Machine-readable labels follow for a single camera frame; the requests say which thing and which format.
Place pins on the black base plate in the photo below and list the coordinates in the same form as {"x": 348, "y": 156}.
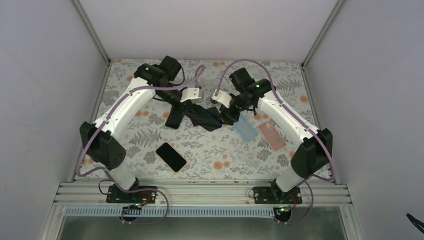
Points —
{"x": 263, "y": 195}
{"x": 146, "y": 196}

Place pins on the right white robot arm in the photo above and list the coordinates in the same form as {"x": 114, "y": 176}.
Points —
{"x": 314, "y": 146}

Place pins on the pink phone case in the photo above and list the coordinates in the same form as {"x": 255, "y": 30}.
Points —
{"x": 272, "y": 136}

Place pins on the light blue phone case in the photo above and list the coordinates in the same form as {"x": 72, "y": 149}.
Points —
{"x": 245, "y": 129}

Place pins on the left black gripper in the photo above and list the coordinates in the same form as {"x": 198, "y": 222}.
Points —
{"x": 188, "y": 106}

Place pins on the floral patterned mat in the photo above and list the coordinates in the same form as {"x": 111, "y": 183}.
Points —
{"x": 223, "y": 151}

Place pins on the black object at corner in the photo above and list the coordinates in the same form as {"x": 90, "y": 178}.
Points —
{"x": 416, "y": 222}

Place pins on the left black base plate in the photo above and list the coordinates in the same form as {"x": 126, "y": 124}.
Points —
{"x": 146, "y": 196}

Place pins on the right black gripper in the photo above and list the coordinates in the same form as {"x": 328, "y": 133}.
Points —
{"x": 226, "y": 116}

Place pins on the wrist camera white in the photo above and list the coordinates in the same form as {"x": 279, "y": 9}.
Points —
{"x": 222, "y": 97}
{"x": 193, "y": 94}

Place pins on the aluminium rail frame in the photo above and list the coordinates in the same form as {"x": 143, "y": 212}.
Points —
{"x": 203, "y": 191}

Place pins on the phone from blue case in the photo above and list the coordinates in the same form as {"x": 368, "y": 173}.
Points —
{"x": 175, "y": 118}

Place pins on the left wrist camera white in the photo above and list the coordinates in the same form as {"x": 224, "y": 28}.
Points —
{"x": 193, "y": 94}

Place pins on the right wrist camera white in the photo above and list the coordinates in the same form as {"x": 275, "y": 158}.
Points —
{"x": 222, "y": 97}

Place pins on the black phone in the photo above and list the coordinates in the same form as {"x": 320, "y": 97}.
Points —
{"x": 208, "y": 118}
{"x": 171, "y": 157}

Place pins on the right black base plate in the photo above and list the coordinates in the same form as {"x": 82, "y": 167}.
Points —
{"x": 263, "y": 195}

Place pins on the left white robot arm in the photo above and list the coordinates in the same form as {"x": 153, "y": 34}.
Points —
{"x": 101, "y": 150}

